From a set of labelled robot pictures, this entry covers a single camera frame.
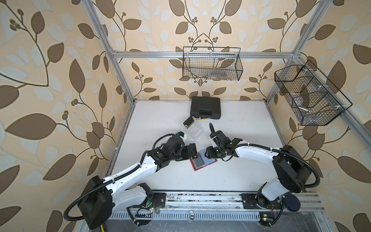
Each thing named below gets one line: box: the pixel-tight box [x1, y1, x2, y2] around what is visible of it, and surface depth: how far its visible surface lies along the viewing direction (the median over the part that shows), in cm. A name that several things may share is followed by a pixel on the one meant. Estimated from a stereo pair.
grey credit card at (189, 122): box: [182, 116, 196, 128], surface depth 98 cm
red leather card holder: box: [189, 148, 218, 172], surface depth 89 cm
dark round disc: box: [284, 193, 301, 212], surface depth 74 cm
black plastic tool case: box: [190, 96, 222, 120], surface depth 114 cm
